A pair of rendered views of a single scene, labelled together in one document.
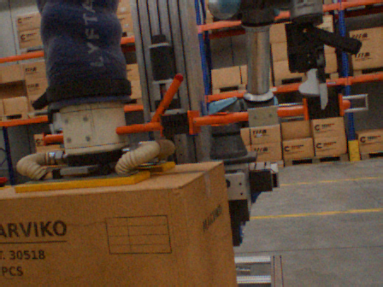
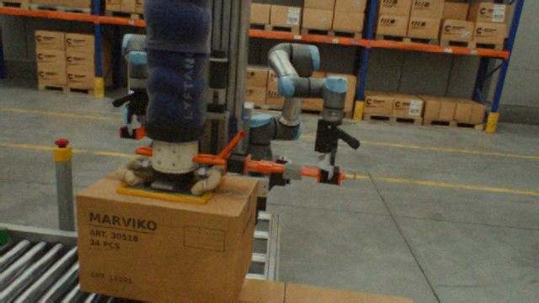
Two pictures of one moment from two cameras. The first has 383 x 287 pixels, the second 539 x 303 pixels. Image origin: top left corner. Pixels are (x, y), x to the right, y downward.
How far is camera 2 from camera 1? 71 cm
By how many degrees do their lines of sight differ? 17
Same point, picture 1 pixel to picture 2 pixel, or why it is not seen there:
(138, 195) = (209, 216)
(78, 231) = (164, 229)
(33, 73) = not seen: outside the picture
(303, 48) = (326, 140)
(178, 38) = (234, 54)
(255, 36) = not seen: hidden behind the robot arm
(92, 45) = (187, 103)
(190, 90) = (236, 97)
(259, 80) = (292, 111)
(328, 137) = not seen: hidden behind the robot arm
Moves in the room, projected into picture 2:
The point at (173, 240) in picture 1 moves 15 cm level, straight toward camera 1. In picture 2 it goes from (226, 245) to (232, 269)
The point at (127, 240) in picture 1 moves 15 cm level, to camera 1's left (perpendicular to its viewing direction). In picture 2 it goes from (197, 240) to (153, 241)
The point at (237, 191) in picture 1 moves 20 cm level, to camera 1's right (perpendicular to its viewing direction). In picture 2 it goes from (261, 191) to (301, 192)
